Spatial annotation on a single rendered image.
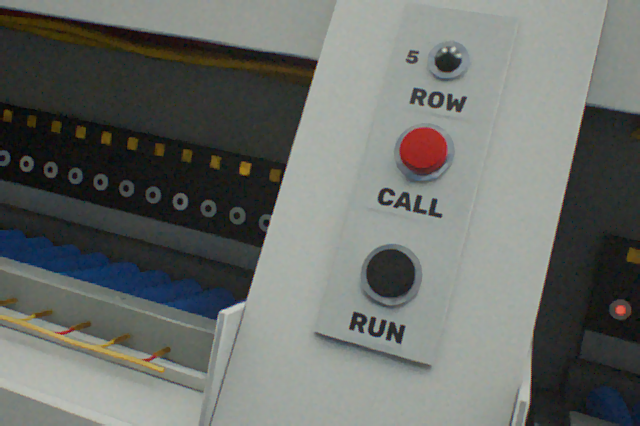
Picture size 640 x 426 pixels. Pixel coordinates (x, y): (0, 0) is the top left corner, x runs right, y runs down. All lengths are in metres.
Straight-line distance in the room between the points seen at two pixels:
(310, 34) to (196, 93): 0.24
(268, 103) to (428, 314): 0.29
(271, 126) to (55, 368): 0.24
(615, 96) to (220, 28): 0.15
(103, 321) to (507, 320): 0.18
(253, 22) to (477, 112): 0.10
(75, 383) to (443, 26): 0.19
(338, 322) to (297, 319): 0.01
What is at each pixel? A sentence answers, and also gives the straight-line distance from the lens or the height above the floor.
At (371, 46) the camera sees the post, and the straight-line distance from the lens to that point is 0.26.
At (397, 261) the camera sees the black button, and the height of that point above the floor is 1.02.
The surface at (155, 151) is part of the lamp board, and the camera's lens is 0.47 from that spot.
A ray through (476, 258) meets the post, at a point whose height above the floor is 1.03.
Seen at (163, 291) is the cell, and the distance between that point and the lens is 0.37.
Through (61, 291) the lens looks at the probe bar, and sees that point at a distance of 0.34.
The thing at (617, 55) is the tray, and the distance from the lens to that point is 0.26.
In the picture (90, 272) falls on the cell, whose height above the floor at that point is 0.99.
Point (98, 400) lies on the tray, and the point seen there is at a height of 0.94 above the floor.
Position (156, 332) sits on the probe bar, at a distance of 0.31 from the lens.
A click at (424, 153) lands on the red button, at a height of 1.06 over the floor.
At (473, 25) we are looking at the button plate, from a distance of 0.26.
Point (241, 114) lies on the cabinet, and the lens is 0.49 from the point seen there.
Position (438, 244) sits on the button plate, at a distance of 0.23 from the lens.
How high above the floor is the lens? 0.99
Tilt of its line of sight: 9 degrees up
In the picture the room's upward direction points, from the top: 16 degrees clockwise
